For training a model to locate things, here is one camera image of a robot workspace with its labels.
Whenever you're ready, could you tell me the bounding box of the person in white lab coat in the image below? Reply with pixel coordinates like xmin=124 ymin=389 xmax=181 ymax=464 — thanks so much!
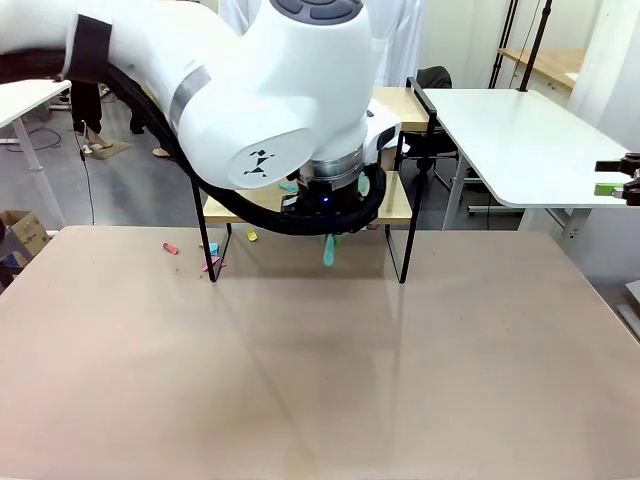
xmin=217 ymin=0 xmax=425 ymax=171

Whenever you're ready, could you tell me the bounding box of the person in dark clothes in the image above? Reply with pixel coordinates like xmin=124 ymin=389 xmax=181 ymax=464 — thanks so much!
xmin=69 ymin=79 xmax=115 ymax=152

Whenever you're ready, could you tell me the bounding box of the two-tier wood metal shelf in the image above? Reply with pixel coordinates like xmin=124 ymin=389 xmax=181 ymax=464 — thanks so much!
xmin=191 ymin=74 xmax=439 ymax=285

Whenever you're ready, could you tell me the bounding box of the white fabric curtain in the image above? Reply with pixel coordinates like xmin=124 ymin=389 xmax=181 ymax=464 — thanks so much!
xmin=568 ymin=0 xmax=640 ymax=147

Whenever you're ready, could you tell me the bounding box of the black tripod stand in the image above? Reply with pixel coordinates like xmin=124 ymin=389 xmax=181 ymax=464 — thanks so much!
xmin=491 ymin=0 xmax=520 ymax=90

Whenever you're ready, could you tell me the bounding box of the thin black hanging cable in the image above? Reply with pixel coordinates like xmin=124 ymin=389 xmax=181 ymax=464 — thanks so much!
xmin=73 ymin=130 xmax=96 ymax=227

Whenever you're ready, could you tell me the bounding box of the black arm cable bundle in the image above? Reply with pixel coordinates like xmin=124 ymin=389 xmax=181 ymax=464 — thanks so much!
xmin=0 ymin=49 xmax=389 ymax=239

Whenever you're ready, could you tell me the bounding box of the black office chair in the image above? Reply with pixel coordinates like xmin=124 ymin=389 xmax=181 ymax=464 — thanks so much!
xmin=399 ymin=64 xmax=474 ymax=191

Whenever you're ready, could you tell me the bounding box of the black stand pole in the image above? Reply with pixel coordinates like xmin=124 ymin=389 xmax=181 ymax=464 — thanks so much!
xmin=518 ymin=0 xmax=554 ymax=94

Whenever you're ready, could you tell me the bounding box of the beige floor mat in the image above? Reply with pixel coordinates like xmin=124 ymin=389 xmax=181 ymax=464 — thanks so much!
xmin=83 ymin=140 xmax=135 ymax=162

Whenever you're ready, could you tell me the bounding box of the large white side table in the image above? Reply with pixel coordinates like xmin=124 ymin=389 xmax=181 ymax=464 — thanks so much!
xmin=419 ymin=87 xmax=640 ymax=246

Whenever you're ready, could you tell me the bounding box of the grey metal floor base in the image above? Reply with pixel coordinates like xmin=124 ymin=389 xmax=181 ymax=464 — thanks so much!
xmin=615 ymin=278 xmax=640 ymax=346

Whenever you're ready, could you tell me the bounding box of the cardboard box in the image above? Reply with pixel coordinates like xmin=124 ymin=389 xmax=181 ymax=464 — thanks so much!
xmin=0 ymin=209 xmax=52 ymax=269

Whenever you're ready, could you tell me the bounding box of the wooden background desk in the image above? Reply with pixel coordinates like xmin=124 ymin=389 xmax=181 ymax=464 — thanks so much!
xmin=498 ymin=47 xmax=587 ymax=91

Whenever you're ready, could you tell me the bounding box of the teal microfiber duster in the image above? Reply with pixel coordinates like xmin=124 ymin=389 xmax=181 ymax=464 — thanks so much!
xmin=321 ymin=175 xmax=372 ymax=268

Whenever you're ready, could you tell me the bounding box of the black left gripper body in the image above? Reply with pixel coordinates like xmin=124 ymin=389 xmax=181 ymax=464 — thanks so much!
xmin=281 ymin=174 xmax=374 ymax=221

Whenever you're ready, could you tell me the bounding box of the small white side table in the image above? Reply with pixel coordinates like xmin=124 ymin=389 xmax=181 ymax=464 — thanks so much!
xmin=0 ymin=79 xmax=74 ymax=229

